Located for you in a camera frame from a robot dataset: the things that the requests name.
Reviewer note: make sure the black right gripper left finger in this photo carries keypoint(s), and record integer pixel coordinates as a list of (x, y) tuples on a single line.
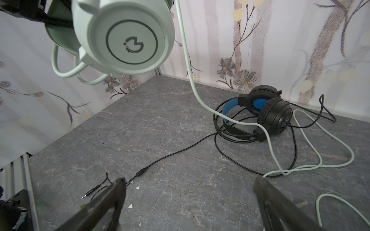
[(102, 213)]

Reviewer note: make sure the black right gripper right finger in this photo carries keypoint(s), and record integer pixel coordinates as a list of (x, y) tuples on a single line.
[(278, 212)]

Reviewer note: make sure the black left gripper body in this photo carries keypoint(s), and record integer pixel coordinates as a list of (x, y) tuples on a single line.
[(32, 10)]

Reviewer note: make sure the mint green headphones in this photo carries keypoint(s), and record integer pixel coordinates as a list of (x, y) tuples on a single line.
[(113, 37)]

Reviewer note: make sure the black and blue headphones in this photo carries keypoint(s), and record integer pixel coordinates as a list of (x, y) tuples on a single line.
[(266, 104)]

